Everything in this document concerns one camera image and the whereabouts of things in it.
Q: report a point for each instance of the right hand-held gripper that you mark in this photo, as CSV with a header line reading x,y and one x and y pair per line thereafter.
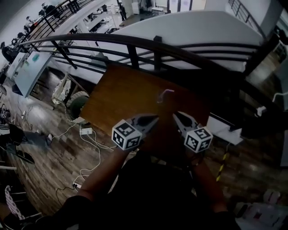
x,y
198,140

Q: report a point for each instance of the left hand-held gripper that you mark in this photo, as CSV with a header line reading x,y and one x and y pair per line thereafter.
x,y
126,137

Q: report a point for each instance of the clear drinking glass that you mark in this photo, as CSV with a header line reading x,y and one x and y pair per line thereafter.
x,y
161,103

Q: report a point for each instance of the purple straw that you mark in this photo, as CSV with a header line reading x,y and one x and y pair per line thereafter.
x,y
162,96

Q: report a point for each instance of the person's right forearm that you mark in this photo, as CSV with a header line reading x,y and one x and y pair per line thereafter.
x,y
209,184

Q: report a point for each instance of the person's left forearm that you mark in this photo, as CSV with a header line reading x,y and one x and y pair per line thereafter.
x,y
103,173

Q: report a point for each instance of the brown wooden table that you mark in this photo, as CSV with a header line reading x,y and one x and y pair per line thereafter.
x,y
121,96

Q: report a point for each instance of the yellow black striped tape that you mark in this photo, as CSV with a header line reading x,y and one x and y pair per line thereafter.
x,y
222,164

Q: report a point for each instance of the black metal railing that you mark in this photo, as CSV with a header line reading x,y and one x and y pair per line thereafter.
x,y
132,56

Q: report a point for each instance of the person's black shirt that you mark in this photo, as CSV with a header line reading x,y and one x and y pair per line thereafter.
x,y
153,197

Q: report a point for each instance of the woven basket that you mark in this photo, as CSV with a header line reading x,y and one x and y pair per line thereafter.
x,y
76,103

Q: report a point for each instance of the small white power strip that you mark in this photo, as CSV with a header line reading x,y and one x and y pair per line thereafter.
x,y
77,185

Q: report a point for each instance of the patterned folding chair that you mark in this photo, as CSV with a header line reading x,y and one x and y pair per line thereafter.
x,y
60,89

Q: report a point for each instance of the large window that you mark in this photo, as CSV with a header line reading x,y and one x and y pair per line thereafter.
x,y
180,3

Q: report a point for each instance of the clear plastic storage box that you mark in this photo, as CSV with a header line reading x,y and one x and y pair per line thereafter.
x,y
263,213

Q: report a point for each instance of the stair railing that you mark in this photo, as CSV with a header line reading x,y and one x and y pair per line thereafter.
x,y
245,15

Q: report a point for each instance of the white table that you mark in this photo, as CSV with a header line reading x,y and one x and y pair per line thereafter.
x,y
31,69

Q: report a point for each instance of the distant black railing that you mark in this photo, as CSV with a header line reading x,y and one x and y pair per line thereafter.
x,y
50,23

